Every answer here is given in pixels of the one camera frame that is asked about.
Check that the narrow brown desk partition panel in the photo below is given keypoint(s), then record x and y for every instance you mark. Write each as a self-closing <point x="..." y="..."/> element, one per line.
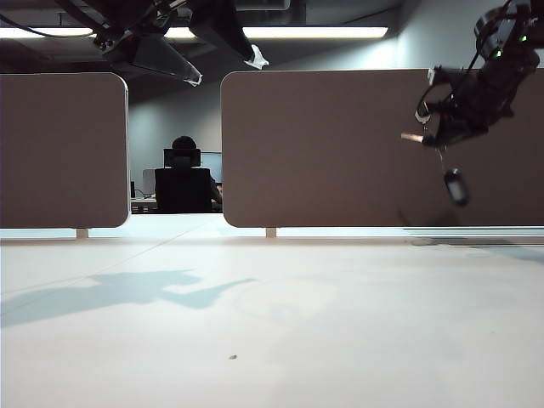
<point x="64" y="149"/>

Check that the white partition support foot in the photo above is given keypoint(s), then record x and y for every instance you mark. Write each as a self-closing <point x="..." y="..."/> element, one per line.
<point x="271" y="232"/>
<point x="83" y="233"/>

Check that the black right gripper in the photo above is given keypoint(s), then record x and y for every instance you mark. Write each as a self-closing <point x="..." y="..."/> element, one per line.
<point x="489" y="98"/>

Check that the background computer monitor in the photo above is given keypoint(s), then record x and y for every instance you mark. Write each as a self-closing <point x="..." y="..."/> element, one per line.
<point x="212" y="166"/>

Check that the background desk with clutter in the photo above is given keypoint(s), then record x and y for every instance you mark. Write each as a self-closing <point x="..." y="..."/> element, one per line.
<point x="142" y="207"/>

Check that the key bunch with black fob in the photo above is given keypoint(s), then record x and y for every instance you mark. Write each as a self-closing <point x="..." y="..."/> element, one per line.
<point x="457" y="189"/>

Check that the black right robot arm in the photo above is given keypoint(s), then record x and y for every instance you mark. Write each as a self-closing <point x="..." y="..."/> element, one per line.
<point x="501" y="30"/>

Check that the black office chair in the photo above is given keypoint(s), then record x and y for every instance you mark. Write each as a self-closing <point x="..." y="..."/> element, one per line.
<point x="183" y="191"/>

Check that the long ceiling light strip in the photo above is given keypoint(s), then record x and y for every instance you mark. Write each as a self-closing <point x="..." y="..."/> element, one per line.
<point x="319" y="32"/>

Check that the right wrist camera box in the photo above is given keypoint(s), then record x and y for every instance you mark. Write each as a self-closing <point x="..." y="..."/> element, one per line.
<point x="438" y="76"/>

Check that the wide brown desk partition panel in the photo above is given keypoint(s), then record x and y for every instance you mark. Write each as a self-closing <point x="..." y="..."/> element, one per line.
<point x="319" y="149"/>

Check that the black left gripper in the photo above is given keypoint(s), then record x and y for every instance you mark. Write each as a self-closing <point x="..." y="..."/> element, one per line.
<point x="140" y="17"/>

